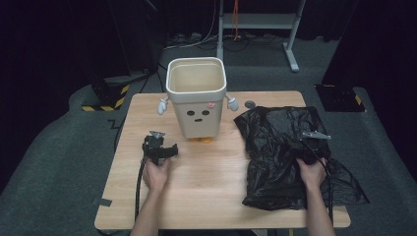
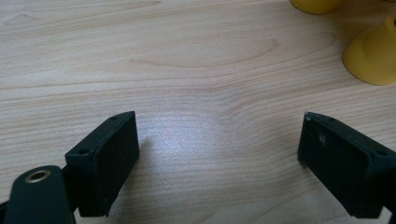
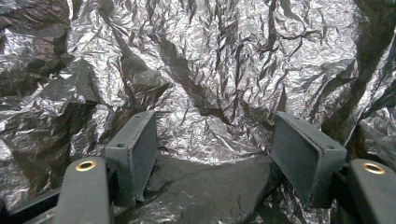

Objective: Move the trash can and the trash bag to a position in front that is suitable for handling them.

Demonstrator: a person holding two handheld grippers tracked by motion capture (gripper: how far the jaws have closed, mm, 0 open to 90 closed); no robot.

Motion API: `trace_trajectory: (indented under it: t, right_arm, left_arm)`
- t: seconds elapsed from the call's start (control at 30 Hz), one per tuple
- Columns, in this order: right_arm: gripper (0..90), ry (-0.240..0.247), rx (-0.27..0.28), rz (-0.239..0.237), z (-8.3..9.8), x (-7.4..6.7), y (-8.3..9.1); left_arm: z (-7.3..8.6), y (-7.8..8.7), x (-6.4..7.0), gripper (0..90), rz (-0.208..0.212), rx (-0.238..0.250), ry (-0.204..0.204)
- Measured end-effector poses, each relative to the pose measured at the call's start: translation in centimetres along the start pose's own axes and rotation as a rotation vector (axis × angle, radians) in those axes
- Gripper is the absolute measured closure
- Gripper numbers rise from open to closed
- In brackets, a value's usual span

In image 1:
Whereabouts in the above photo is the person's left hand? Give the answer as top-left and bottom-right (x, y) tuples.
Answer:
(142, 157), (172, 193)

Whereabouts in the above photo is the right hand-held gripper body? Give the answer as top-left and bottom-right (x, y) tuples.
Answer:
(294, 130), (332, 165)

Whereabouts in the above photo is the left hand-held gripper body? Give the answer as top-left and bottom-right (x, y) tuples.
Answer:
(142, 130), (169, 166)

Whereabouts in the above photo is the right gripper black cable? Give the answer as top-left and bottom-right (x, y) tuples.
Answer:
(306, 141), (335, 227)

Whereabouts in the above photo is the grey metal stand frame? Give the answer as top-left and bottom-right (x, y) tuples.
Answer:
(215, 0), (308, 74)

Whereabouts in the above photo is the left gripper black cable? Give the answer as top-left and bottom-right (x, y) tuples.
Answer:
(134, 156), (148, 221)

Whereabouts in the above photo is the black plastic trash bag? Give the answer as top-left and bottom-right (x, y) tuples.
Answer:
(233, 105), (371, 211)

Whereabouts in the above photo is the white floor cable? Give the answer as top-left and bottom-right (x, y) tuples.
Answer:
(162, 33), (219, 51)

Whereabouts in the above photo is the black base with yellow mark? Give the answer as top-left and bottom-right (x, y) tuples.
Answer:
(315, 84), (367, 113)

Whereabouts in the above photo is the grey floor tape piece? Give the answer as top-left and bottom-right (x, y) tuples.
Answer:
(91, 197), (113, 207)

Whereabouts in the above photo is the black base with yellow stripes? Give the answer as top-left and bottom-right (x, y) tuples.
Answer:
(81, 72), (132, 113)

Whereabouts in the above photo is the beige trash bin with face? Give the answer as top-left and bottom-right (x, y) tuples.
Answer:
(156, 57), (240, 145)

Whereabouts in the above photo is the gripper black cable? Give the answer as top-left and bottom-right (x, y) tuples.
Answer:
(306, 141), (335, 227)
(134, 156), (148, 221)

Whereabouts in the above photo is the power strip with plugs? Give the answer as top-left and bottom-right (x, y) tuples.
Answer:
(165, 31), (205, 49)

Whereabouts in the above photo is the person's right hand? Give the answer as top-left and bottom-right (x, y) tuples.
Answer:
(296, 156), (328, 192)

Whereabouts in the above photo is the orange hanging cable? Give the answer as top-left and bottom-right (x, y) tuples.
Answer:
(231, 0), (241, 41)

